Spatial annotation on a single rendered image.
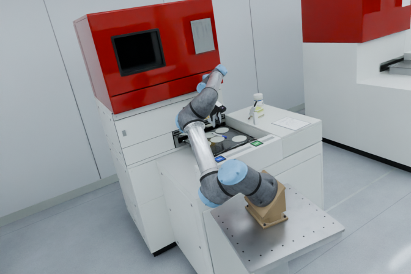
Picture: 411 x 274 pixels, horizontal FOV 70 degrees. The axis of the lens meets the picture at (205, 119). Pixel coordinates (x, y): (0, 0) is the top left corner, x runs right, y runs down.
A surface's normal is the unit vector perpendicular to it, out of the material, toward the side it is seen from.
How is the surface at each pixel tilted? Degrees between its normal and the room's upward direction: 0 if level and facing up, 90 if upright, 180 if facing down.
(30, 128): 90
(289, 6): 90
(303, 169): 90
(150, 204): 90
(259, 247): 0
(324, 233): 0
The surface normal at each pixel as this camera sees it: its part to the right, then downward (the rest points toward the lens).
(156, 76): 0.49, 0.23
